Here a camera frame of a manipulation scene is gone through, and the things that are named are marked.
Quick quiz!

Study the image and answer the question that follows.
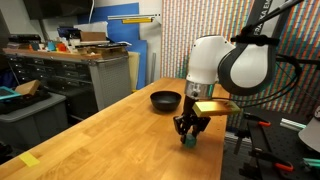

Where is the grey tool cabinet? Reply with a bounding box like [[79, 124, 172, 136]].
[[4, 47, 131, 120]]

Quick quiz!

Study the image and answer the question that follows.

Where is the cardboard box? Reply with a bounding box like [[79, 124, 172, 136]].
[[15, 80, 40, 95]]

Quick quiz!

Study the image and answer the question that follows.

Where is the yellow wrist camera box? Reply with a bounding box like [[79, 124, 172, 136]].
[[192, 100, 241, 117]]

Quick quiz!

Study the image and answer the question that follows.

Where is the yellow sticky note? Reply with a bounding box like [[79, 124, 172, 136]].
[[19, 152, 40, 167]]

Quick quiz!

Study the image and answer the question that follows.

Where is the green block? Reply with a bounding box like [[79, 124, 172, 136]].
[[184, 134, 197, 148]]

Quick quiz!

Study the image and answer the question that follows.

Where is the black bowl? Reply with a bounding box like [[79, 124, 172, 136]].
[[150, 91, 181, 112]]

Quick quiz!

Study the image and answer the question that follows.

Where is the grey storage bin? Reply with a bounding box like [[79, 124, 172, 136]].
[[0, 93, 68, 150]]

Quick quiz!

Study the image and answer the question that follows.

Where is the black orange clamp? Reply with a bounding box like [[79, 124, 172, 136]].
[[234, 112, 294, 172]]

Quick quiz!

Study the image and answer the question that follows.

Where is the blue board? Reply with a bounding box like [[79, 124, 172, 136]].
[[91, 3, 147, 89]]

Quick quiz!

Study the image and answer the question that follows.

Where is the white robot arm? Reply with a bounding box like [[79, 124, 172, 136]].
[[173, 0, 304, 146]]

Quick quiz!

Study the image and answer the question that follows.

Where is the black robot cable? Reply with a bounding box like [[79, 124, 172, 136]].
[[211, 54, 304, 110]]

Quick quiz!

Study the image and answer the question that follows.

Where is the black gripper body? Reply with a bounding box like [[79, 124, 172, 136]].
[[182, 96, 198, 132]]

